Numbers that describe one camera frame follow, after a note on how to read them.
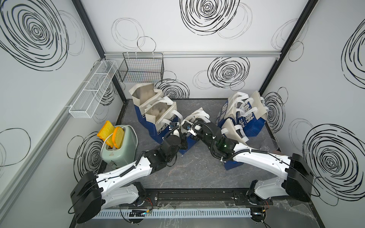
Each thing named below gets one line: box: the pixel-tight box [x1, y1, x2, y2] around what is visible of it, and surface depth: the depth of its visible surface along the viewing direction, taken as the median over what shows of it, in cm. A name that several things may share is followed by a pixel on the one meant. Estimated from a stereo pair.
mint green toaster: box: [100, 124, 139, 168], surface depth 77 cm
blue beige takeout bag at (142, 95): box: [128, 83, 164, 126], surface depth 90 cm
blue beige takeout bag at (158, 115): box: [144, 96, 178, 145], surface depth 81 cm
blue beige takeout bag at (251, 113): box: [236, 90, 269, 137], surface depth 91 cm
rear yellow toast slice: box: [96, 120, 116, 146], surface depth 77 cm
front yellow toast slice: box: [112, 126, 125, 149], surface depth 76 cm
